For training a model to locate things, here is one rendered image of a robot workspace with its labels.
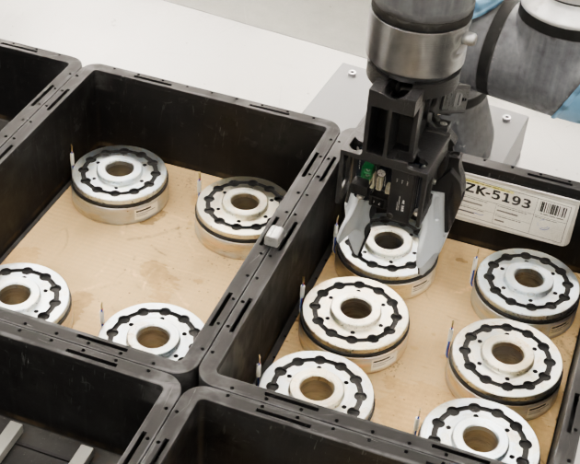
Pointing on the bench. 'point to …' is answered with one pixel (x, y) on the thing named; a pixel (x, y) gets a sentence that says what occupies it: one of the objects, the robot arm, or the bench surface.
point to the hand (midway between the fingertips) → (393, 247)
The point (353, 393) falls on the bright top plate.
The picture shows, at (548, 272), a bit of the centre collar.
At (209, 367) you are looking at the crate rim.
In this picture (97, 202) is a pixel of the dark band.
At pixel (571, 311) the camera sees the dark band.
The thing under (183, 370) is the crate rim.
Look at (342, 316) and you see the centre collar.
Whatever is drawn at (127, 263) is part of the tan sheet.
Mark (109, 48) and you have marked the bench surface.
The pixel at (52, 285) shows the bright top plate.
